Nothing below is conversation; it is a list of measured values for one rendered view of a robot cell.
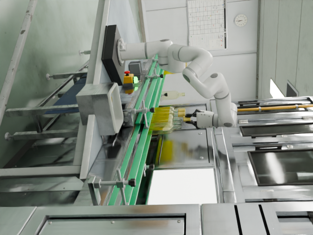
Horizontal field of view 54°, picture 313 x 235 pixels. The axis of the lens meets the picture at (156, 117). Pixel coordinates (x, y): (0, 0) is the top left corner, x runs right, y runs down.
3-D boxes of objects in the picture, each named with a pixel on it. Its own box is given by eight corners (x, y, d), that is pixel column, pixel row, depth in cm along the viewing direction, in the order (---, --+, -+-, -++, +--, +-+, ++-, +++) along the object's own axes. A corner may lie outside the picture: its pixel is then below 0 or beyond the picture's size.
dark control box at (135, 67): (129, 74, 232) (140, 74, 231) (127, 64, 229) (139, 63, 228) (131, 71, 239) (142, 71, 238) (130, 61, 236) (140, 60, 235)
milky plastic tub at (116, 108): (100, 136, 155) (117, 135, 154) (91, 94, 146) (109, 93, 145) (108, 120, 171) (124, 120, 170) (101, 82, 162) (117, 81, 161)
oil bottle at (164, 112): (140, 122, 197) (174, 120, 194) (139, 114, 195) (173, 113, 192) (142, 119, 202) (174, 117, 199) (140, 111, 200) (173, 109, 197)
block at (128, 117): (121, 127, 174) (133, 127, 173) (119, 112, 170) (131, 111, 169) (122, 125, 177) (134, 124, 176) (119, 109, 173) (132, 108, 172)
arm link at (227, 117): (214, 87, 167) (225, 111, 181) (210, 105, 160) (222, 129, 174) (230, 85, 163) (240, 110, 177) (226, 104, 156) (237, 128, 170)
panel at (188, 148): (140, 234, 128) (223, 233, 124) (139, 228, 127) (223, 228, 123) (159, 132, 209) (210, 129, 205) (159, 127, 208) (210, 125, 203)
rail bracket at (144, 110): (134, 129, 173) (156, 128, 172) (129, 102, 166) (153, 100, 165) (135, 127, 176) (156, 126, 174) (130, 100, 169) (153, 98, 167)
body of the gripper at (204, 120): (217, 125, 188) (199, 124, 192) (216, 109, 184) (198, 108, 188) (214, 130, 182) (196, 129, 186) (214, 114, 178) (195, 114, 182)
